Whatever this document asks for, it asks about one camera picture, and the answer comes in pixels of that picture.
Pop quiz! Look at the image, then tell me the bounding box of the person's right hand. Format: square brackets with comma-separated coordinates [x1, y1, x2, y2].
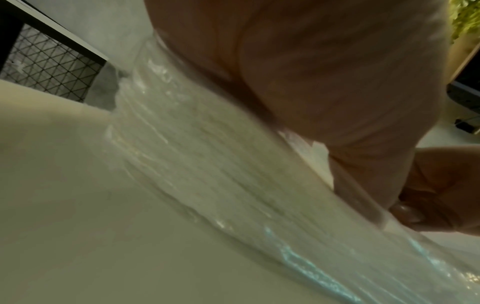
[389, 146, 480, 236]

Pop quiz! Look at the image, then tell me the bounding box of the black wire mesh panel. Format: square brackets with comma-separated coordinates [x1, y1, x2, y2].
[0, 0, 110, 104]

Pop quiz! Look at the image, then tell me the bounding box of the black device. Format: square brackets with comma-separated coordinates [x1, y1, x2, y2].
[446, 70, 480, 114]

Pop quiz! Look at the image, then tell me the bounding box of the clear plastic bag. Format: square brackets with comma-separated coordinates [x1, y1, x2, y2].
[105, 30, 480, 304]

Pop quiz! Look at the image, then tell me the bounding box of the green plant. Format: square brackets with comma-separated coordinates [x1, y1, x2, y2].
[448, 0, 480, 45]

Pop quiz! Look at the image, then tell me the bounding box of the small black object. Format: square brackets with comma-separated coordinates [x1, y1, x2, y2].
[454, 118, 480, 133]

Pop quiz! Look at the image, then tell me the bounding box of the wooden shelf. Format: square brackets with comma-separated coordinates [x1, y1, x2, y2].
[447, 38, 480, 87]

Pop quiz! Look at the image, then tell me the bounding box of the person's left hand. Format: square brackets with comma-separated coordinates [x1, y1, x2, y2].
[144, 0, 453, 210]

